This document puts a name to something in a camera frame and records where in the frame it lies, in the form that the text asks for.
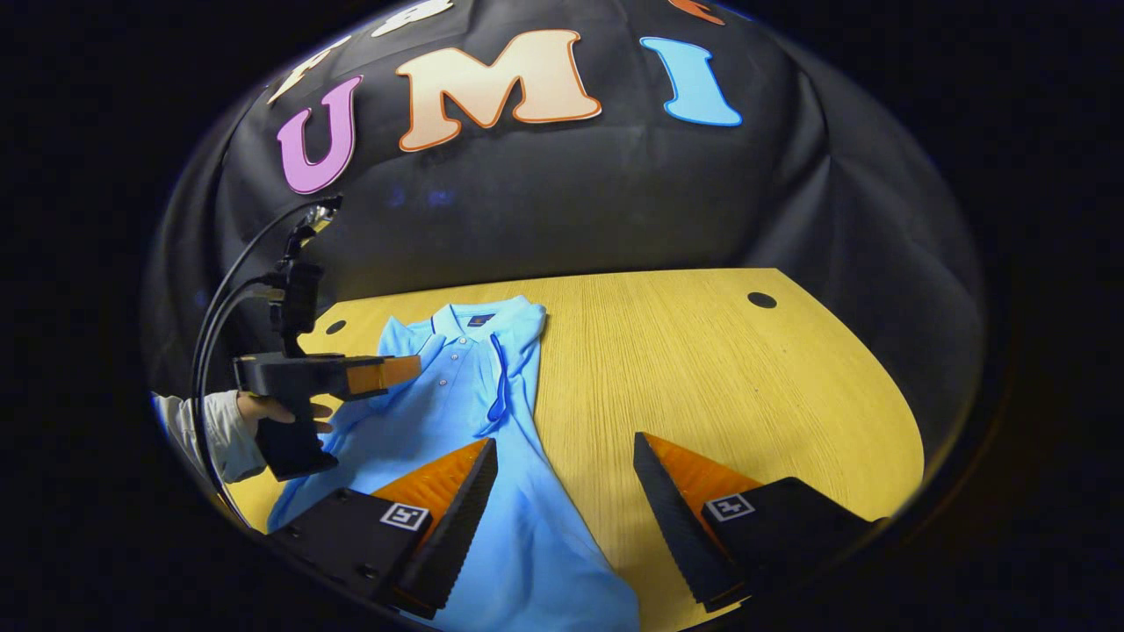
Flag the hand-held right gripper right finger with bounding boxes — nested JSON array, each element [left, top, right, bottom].
[[632, 431, 886, 614]]

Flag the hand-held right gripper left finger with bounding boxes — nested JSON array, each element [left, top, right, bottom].
[[266, 438, 500, 621]]

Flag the light blue T-shirt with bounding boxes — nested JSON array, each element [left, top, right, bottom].
[[266, 295, 642, 632]]

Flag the black backdrop cloth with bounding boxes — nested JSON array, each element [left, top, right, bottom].
[[140, 0, 989, 462]]

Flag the black cable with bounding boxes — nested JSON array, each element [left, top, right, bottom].
[[190, 200, 319, 528]]

